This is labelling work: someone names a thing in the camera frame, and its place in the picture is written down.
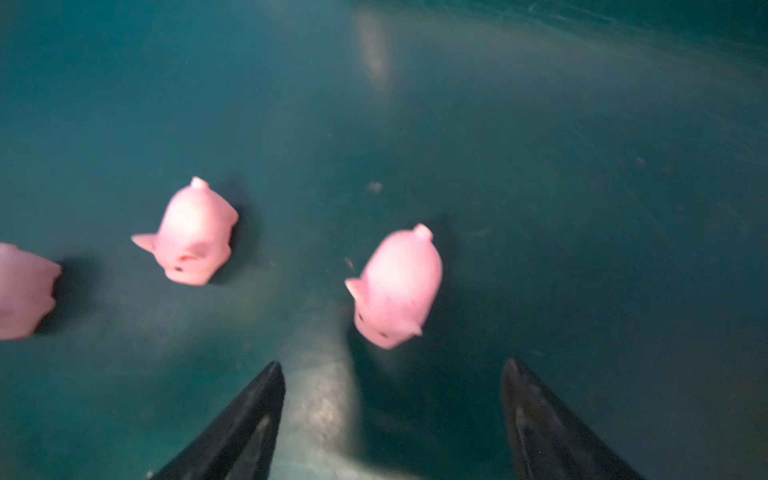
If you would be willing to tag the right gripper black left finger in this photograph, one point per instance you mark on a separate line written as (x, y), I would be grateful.
(240, 442)

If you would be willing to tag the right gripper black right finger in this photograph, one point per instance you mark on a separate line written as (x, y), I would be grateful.
(547, 439)

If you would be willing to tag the pink toy pig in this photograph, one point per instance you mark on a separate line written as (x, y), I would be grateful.
(193, 240)
(395, 292)
(27, 283)

